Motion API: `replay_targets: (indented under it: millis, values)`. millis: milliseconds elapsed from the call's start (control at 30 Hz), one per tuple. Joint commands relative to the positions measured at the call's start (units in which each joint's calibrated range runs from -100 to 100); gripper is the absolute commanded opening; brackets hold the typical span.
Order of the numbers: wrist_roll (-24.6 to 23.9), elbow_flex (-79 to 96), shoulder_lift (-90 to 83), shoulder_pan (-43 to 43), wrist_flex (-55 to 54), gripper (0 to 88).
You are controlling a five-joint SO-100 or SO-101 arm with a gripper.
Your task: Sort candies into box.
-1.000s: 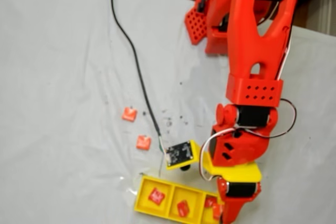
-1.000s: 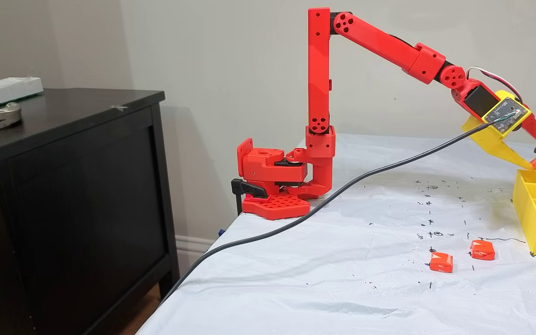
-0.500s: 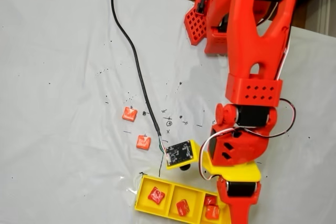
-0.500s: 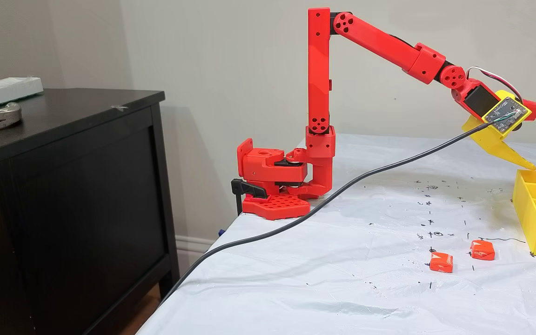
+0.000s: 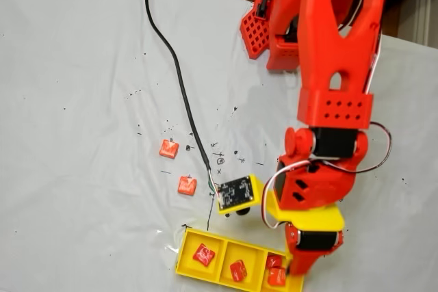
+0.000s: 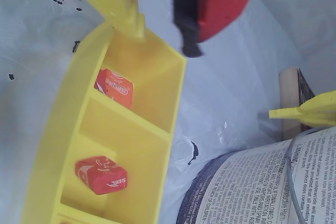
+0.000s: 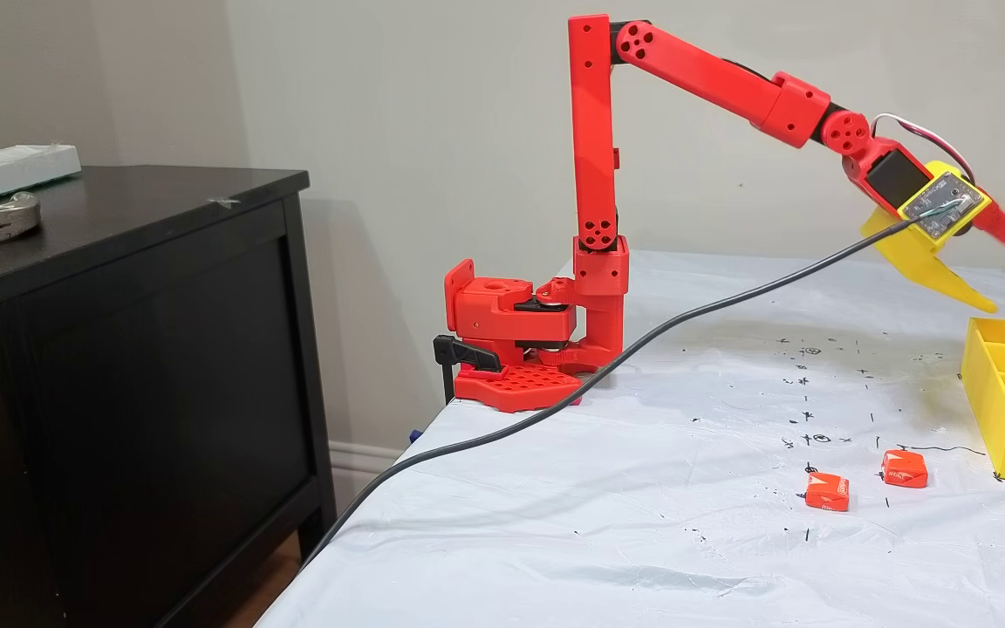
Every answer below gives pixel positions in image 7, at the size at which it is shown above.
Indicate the orange candy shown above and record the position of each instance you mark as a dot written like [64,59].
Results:
[905,468]
[827,492]

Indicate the white flat box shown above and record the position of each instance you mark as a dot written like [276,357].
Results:
[5,170]

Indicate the white plastic table cover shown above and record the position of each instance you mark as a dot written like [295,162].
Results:
[598,523]

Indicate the black table clamp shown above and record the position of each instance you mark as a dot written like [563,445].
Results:
[468,353]

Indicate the black wooden cabinet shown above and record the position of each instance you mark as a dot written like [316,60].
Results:
[162,392]

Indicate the camera board on yellow mount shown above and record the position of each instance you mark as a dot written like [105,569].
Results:
[943,205]

